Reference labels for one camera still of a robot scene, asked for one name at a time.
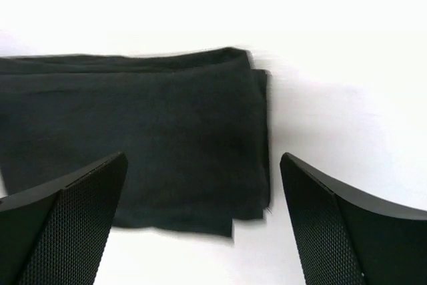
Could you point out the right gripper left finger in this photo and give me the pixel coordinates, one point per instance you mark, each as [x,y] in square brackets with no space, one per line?
[55,233]

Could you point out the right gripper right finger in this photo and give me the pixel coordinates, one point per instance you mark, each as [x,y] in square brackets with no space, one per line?
[347,236]

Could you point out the black trousers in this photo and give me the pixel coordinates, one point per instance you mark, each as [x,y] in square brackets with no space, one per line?
[194,129]

